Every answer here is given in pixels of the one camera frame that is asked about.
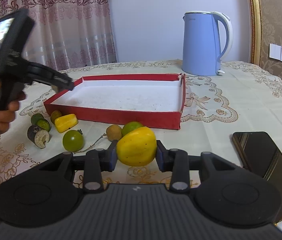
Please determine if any dark eggplant piece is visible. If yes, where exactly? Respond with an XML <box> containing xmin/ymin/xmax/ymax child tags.
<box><xmin>27</xmin><ymin>125</ymin><xmax>50</xmax><ymax>149</ymax></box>

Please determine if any green tomato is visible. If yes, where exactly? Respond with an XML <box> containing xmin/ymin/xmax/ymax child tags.
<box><xmin>63</xmin><ymin>129</ymin><xmax>84</xmax><ymax>152</ymax></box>
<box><xmin>121</xmin><ymin>121</ymin><xmax>143</xmax><ymax>137</ymax></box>

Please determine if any brown longan with stem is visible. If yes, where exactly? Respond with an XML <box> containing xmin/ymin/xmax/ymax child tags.
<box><xmin>75</xmin><ymin>125</ymin><xmax>122</xmax><ymax>153</ymax></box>

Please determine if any large yellow pepper piece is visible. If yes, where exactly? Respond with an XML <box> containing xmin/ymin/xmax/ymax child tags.
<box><xmin>116</xmin><ymin>127</ymin><xmax>157</xmax><ymax>166</ymax></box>

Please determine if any person's left hand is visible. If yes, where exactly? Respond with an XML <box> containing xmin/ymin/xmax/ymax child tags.
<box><xmin>0</xmin><ymin>82</ymin><xmax>26</xmax><ymax>134</ymax></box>

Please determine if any black smartphone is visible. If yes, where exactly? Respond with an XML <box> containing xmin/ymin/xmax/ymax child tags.
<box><xmin>232</xmin><ymin>132</ymin><xmax>282</xmax><ymax>223</ymax></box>

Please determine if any yellow pepper wedge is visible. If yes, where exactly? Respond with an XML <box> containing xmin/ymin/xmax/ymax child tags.
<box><xmin>54</xmin><ymin>114</ymin><xmax>78</xmax><ymax>133</ymax></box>

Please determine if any small yellow round fruit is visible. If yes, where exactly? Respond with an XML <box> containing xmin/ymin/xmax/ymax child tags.
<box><xmin>50</xmin><ymin>110</ymin><xmax>62</xmax><ymax>124</ymax></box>

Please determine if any pink floral curtain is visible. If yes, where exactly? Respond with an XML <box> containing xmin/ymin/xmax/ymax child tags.
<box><xmin>0</xmin><ymin>0</ymin><xmax>117</xmax><ymax>70</ymax></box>

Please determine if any red shallow cardboard box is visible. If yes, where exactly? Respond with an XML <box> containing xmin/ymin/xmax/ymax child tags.
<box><xmin>44</xmin><ymin>73</ymin><xmax>186</xmax><ymax>130</ymax></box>

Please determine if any blue electric kettle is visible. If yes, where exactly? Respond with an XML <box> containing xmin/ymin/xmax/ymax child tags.
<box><xmin>182</xmin><ymin>11</ymin><xmax>234</xmax><ymax>76</ymax></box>

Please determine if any white wall switch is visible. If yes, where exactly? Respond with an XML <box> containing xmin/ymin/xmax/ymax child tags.
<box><xmin>269</xmin><ymin>43</ymin><xmax>282</xmax><ymax>62</ymax></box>

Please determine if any gold wall moulding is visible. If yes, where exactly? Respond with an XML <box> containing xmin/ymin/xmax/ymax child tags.
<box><xmin>249</xmin><ymin>0</ymin><xmax>262</xmax><ymax>66</ymax></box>

